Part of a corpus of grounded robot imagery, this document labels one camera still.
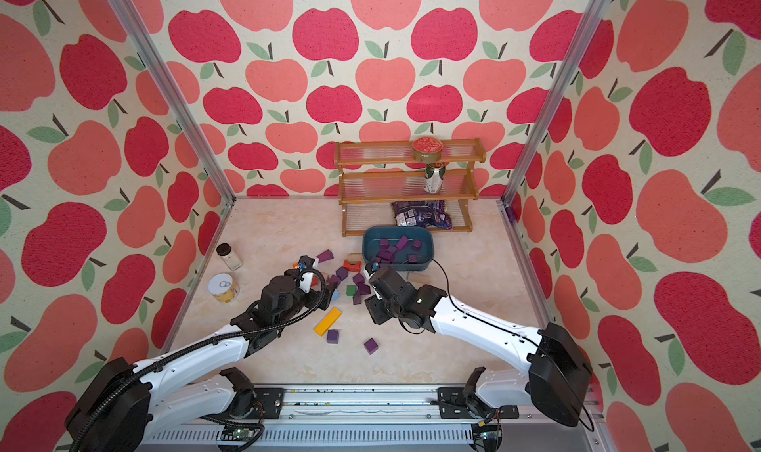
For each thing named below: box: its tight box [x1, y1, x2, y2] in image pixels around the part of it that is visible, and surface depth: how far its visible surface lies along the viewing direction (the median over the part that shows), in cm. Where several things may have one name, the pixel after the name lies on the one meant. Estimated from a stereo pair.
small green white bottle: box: [423, 163, 447, 195], surface depth 98 cm
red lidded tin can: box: [412, 136, 444, 164], surface depth 93 cm
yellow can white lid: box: [207, 272, 239, 304], surface depth 92 cm
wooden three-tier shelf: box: [333, 138, 487, 238], surface depth 116 cm
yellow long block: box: [314, 307, 343, 337], surface depth 89 cm
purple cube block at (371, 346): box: [363, 337, 379, 355], surface depth 84 cm
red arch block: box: [342, 259, 362, 273], surface depth 100 cm
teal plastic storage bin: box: [362, 226, 435, 272], surface depth 107 cm
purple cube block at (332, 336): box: [326, 329, 340, 344], surface depth 86 cm
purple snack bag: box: [391, 200, 453, 230], surface depth 109 cm
